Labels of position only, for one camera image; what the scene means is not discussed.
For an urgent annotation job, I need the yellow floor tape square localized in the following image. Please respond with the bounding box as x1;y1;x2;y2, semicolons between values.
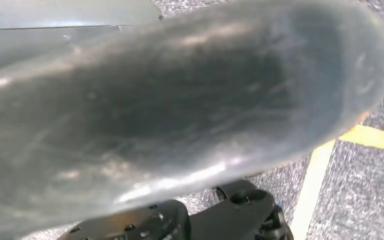
290;124;384;240

